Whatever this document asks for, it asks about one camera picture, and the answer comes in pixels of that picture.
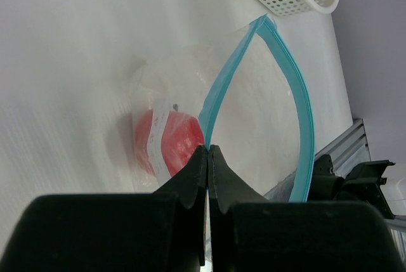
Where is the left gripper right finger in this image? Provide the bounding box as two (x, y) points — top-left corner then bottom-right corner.
(207, 145), (268, 212)

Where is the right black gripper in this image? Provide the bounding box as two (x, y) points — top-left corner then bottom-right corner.
(309, 155), (395, 219)

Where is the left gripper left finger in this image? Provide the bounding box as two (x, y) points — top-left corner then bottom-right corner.
(155, 146), (208, 266)

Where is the red fake apple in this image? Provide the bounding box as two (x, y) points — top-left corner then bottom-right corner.
(134, 108), (204, 185)

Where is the clear zip top bag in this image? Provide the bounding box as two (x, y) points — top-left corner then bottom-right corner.
(131, 15), (315, 202)

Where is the aluminium mounting rail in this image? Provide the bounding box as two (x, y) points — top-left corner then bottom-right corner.
(315, 119), (372, 178)

